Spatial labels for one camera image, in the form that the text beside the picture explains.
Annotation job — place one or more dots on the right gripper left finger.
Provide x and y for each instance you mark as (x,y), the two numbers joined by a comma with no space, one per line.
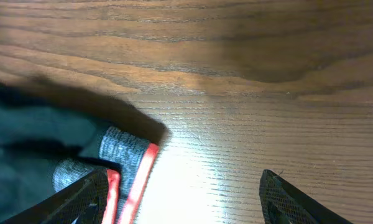
(84,201)

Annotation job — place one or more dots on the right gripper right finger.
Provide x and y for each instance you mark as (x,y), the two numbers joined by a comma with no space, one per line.
(283,203)

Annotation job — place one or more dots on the black leggings with red waistband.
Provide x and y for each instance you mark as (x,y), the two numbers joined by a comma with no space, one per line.
(52,135)

